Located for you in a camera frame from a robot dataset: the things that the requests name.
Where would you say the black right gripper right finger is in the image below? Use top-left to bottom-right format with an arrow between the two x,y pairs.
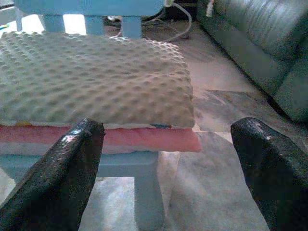
230,117 -> 308,231

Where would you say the white cable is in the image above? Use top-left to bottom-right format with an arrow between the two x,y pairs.
105,1 -> 193,43

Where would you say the white dotted pillow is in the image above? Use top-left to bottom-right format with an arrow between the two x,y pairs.
0,30 -> 195,128

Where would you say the grey-green leather sofa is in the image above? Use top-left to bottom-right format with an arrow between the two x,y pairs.
197,0 -> 308,125

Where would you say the pink seat cushion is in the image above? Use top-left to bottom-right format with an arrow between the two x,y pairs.
0,124 -> 202,155

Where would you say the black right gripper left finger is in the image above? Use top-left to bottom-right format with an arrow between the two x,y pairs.
0,117 -> 106,231

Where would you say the light blue chair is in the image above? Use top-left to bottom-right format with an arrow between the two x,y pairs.
13,0 -> 167,39

